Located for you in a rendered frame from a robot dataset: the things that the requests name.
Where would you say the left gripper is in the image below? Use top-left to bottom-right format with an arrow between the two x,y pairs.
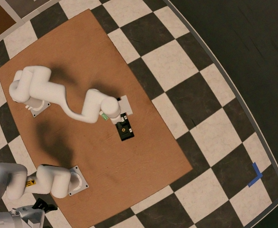
110,115 -> 122,130

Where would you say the black three-compartment bin rack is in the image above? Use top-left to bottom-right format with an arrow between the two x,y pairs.
116,113 -> 134,141

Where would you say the green and white eraser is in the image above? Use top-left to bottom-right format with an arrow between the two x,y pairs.
99,111 -> 108,121

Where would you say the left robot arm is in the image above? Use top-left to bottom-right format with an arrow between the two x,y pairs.
9,66 -> 133,123

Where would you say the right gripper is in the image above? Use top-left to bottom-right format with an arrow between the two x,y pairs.
16,198 -> 58,228

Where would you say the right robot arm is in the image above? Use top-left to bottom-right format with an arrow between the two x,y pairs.
0,162 -> 83,228

